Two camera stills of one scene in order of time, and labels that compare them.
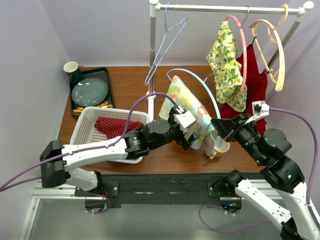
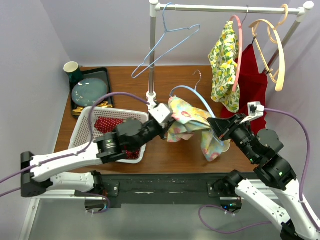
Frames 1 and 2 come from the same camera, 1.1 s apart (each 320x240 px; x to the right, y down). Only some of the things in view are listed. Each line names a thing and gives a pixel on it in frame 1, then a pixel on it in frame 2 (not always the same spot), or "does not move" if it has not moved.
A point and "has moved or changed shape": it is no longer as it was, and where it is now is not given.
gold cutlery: (78, 110) does not move
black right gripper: (225, 126) does not move
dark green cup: (71, 68) does not move
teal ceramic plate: (89, 92) does not move
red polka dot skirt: (114, 127) does not move
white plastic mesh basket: (93, 124) does not move
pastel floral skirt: (176, 95) has moved or changed shape
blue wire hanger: (148, 79) has moved or changed shape
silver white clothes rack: (154, 7) does not move
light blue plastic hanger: (219, 146) → (217, 137)
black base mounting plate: (119, 187) does not move
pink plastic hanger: (243, 47) → (240, 52)
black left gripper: (182, 140) → (164, 127)
